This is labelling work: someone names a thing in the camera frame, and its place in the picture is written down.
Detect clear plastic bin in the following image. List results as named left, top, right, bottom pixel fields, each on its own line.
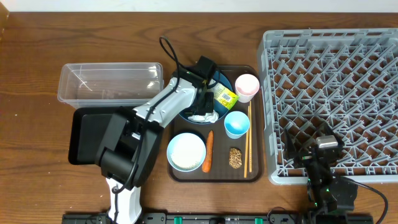
left=57, top=62, right=164, bottom=109

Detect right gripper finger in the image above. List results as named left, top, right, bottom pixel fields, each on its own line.
left=284, top=128, right=296, bottom=159
left=323, top=123, right=344, bottom=146

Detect dark blue plate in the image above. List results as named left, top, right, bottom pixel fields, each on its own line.
left=179, top=70, right=233, bottom=124

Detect white napkin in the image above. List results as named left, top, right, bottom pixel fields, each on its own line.
left=188, top=111, right=219, bottom=123

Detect light blue rice bowl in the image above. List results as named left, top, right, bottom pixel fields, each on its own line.
left=166, top=132, right=207, bottom=173

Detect pink cup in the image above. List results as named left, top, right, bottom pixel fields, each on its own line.
left=235, top=73, right=260, bottom=103

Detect wooden chopstick left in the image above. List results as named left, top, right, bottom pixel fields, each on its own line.
left=244, top=106, right=250, bottom=178

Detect orange carrot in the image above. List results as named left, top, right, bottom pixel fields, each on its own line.
left=202, top=130, right=214, bottom=173

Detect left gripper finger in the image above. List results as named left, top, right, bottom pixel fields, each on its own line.
left=201, top=92, right=214, bottom=115
left=190, top=93, right=205, bottom=116

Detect yellow green snack wrapper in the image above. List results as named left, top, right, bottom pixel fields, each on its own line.
left=208, top=83, right=239, bottom=110

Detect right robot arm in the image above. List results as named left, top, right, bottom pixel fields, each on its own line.
left=284, top=123, right=358, bottom=223

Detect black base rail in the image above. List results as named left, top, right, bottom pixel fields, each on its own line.
left=61, top=212, right=374, bottom=224

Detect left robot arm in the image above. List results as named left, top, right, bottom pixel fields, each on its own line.
left=95, top=65, right=218, bottom=223

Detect light blue cup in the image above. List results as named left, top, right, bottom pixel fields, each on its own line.
left=224, top=111, right=250, bottom=139

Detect brown textured food piece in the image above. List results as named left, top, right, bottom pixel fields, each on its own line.
left=229, top=147, right=243, bottom=169

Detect black tray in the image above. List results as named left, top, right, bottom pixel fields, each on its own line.
left=68, top=106, right=140, bottom=165

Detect brown serving tray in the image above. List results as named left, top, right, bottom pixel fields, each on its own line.
left=167, top=64, right=264, bottom=183

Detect grey dishwasher rack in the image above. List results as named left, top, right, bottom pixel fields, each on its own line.
left=257, top=28, right=397, bottom=185

